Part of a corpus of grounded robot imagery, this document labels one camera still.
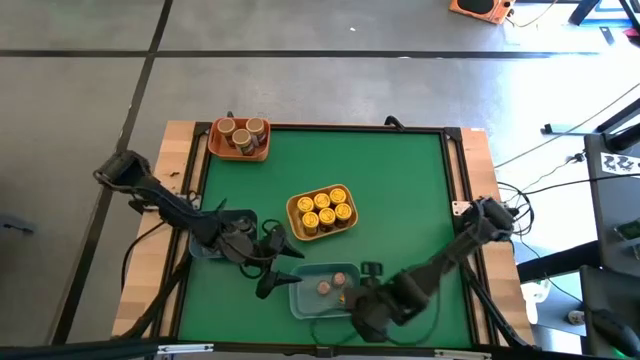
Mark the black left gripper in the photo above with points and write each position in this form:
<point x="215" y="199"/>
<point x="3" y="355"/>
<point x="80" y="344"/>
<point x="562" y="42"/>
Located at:
<point x="240" y="247"/>

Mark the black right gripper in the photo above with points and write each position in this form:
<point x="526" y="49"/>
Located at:
<point x="375" y="312"/>

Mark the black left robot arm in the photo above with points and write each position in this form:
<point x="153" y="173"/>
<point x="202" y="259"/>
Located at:
<point x="165" y="200"/>

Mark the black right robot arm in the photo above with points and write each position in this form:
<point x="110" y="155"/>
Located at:
<point x="450" y="255"/>

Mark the yellow plastic bin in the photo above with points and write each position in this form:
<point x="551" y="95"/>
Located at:
<point x="295" y="230"/>

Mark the light blue plastic bin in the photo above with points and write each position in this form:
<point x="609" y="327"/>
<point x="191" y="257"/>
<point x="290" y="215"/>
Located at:
<point x="307" y="305"/>

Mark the dark blue plastic bin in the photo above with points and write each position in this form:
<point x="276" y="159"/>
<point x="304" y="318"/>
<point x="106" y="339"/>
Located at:
<point x="199" y="248"/>

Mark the orange plastic bin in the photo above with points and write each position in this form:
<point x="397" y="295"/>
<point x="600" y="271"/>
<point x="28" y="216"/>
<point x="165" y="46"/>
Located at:
<point x="216" y="150"/>

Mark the green table mat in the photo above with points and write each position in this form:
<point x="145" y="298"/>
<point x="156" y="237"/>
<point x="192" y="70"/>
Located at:
<point x="400" y="175"/>

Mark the black desk leg beam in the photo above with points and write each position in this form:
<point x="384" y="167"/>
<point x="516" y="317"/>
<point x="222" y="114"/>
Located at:
<point x="555" y="262"/>

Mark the grey side table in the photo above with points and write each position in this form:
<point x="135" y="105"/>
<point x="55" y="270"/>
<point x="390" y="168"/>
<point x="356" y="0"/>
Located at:
<point x="600" y="290"/>

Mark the small black floor clamp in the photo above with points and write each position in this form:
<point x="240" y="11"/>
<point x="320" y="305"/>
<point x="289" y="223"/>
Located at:
<point x="548" y="129"/>

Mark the black rounded device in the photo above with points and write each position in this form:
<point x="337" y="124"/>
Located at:
<point x="617" y="332"/>

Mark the dark grey desk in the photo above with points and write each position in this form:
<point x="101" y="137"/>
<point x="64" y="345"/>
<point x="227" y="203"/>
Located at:
<point x="607" y="215"/>

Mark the white printed sticker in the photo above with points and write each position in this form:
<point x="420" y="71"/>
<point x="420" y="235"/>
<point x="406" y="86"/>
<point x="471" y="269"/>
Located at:
<point x="620" y="165"/>

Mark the orange floor device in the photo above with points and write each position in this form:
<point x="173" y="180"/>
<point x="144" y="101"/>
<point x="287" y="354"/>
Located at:
<point x="496" y="16"/>

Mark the small black bar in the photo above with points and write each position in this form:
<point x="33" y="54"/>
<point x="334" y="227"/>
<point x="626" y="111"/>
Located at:
<point x="607" y="36"/>

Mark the black stand legs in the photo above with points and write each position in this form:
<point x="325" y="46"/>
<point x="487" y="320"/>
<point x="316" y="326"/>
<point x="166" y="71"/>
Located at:
<point x="582" y="12"/>

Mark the silver aluminium bracket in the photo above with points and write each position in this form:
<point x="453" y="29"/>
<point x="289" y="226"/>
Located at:
<point x="185" y="348"/>
<point x="462" y="354"/>

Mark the white arm base bracket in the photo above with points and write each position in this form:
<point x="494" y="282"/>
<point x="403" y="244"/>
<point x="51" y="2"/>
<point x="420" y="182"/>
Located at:
<point x="459" y="207"/>

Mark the black table frame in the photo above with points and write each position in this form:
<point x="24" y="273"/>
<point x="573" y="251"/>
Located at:
<point x="201" y="130"/>

